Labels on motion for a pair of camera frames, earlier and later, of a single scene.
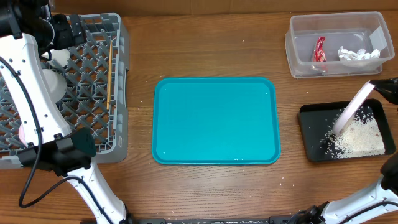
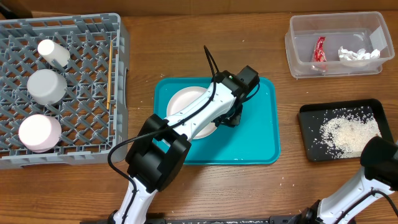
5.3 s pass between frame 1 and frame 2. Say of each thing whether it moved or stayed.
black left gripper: moved
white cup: stayed
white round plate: moved
